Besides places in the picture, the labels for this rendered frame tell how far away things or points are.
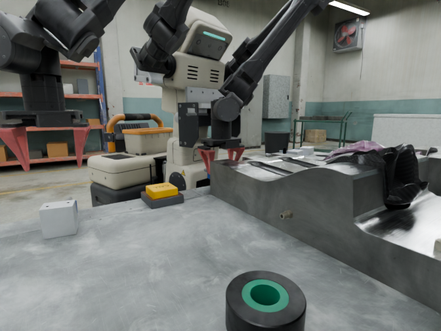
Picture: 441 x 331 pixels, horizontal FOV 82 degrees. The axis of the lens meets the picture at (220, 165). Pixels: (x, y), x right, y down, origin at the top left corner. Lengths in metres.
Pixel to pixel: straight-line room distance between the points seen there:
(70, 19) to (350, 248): 0.52
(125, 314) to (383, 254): 0.32
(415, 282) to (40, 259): 0.50
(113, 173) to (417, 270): 1.01
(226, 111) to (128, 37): 5.64
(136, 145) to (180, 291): 0.96
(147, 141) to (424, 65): 7.67
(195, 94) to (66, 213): 0.63
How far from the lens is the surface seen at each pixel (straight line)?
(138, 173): 1.18
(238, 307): 0.27
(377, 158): 0.45
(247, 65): 0.73
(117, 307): 0.35
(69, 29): 0.48
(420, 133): 7.30
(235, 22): 7.46
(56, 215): 0.53
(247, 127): 6.74
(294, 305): 0.29
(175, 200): 0.61
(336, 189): 0.40
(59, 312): 0.37
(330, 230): 0.43
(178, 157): 1.01
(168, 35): 0.82
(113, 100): 5.65
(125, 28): 6.23
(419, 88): 8.28
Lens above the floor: 1.02
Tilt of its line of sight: 12 degrees down
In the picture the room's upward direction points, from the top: straight up
